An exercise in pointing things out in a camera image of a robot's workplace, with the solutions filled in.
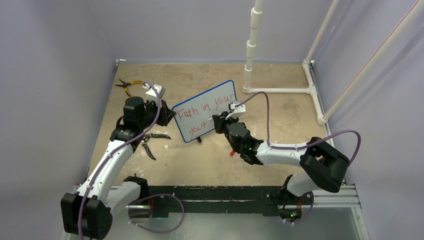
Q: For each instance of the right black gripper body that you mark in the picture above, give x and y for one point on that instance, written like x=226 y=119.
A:
x=228 y=121

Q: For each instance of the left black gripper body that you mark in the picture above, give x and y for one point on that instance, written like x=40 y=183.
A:
x=151 y=114

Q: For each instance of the blue framed whiteboard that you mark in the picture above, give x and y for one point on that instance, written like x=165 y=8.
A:
x=192 y=115

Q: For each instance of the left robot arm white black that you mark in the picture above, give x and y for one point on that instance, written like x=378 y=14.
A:
x=89 y=211

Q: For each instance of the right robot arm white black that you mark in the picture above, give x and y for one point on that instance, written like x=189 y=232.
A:
x=324 y=167

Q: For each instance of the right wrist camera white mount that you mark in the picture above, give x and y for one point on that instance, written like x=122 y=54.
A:
x=235 y=110

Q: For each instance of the black handled cutters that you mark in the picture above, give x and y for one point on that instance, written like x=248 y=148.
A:
x=150 y=140

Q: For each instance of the yellow handled pliers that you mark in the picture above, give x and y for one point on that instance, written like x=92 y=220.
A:
x=126 y=85

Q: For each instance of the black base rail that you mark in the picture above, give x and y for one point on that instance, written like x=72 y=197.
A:
x=269 y=201

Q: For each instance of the white PVC pipe frame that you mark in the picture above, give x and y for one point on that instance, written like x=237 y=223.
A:
x=256 y=15

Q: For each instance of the aluminium frame rail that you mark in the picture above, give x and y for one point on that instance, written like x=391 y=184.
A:
x=347 y=197

